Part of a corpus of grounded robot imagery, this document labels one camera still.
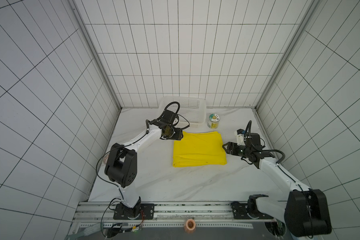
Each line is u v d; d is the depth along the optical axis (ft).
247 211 2.37
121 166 1.53
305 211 1.29
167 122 2.29
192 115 4.02
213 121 3.31
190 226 1.96
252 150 2.16
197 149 3.03
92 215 2.39
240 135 2.55
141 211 2.37
